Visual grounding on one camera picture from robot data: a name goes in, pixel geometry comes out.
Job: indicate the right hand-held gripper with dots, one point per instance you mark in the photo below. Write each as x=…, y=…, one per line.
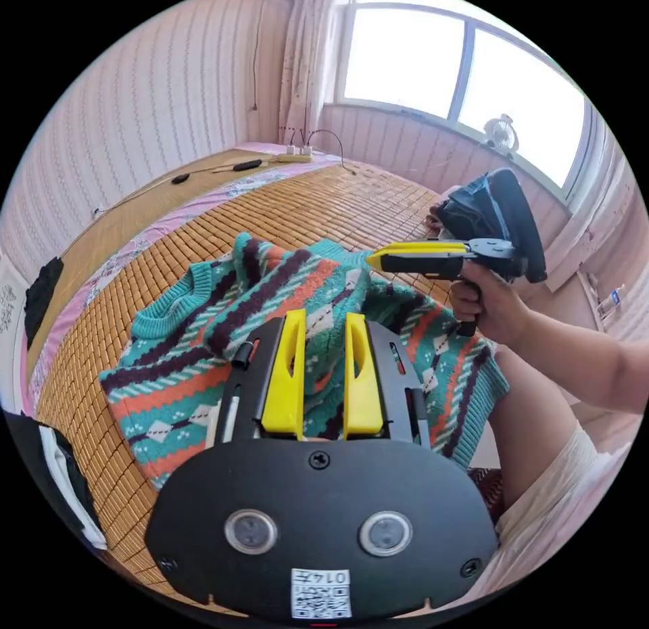
x=522, y=233

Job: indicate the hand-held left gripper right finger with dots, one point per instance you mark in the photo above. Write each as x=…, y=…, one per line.
x=362, y=395

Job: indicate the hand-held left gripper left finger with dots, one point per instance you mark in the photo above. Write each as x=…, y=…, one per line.
x=284, y=385

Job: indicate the teal orange patterned sweater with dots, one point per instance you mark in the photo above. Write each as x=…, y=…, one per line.
x=203, y=345

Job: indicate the person's right forearm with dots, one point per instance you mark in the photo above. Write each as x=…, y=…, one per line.
x=583, y=365

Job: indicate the person's right hand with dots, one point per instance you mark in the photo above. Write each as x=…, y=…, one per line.
x=499, y=309

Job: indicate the pile of clothes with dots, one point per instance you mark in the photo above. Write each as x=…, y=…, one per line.
x=464, y=210

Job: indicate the bed with woven mat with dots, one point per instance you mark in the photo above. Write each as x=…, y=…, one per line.
x=314, y=203

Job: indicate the white power strip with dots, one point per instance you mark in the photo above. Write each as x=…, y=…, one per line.
x=294, y=156

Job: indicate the small white fan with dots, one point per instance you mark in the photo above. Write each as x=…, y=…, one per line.
x=502, y=132

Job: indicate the long black charger device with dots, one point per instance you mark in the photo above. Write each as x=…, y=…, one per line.
x=247, y=165

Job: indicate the person's body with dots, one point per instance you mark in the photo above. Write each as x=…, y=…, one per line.
x=547, y=461

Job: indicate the window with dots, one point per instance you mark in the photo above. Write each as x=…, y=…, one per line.
x=405, y=56

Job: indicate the pink curtain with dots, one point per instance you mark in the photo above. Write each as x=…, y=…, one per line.
x=309, y=66

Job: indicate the small black charger device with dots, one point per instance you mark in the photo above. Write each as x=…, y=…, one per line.
x=180, y=179

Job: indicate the black cloth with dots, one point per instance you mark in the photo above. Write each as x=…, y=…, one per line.
x=43, y=299

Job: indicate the black and white garment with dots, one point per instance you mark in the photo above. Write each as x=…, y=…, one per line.
x=30, y=451

